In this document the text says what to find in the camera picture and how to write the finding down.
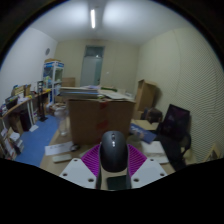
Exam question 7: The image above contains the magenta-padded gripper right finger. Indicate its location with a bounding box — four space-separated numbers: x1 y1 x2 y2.
126 143 169 191

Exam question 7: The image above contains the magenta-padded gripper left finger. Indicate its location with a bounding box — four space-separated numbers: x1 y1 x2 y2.
59 143 103 191

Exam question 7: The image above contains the black computer mouse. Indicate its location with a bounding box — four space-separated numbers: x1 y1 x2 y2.
98 130 130 175

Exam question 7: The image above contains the white paper sheet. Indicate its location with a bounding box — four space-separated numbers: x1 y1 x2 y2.
44 141 75 157

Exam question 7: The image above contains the blue printed book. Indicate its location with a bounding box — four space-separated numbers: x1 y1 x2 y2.
129 122 157 145

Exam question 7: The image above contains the black office chair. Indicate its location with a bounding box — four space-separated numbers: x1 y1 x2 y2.
155 103 193 172

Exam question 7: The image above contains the large cardboard box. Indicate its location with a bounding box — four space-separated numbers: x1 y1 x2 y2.
67 98 136 146

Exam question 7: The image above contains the clear plastic jar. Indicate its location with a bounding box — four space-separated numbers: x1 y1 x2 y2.
54 106 71 137

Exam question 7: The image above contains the small cardboard box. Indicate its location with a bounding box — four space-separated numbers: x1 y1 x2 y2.
47 102 68 116

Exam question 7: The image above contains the black bin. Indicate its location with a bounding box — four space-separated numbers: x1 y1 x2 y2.
18 109 33 132

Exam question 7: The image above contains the open tall cardboard box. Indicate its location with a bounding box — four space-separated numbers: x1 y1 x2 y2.
132 78 160 113

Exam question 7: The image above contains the stack of papers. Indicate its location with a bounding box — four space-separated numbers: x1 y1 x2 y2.
59 85 135 102

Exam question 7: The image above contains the black metal stand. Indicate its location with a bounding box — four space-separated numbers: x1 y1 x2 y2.
36 80 49 123

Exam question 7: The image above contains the blue-topped glass display cabinet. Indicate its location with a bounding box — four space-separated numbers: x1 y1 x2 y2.
42 59 65 105

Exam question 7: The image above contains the ceiling tube light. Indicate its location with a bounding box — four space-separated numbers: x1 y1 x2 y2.
89 8 97 30

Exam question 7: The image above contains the small black cable bundle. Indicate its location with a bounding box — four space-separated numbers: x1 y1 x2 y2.
69 143 81 153

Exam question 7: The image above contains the wooden wall desk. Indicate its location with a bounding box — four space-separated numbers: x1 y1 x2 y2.
0 87 53 134

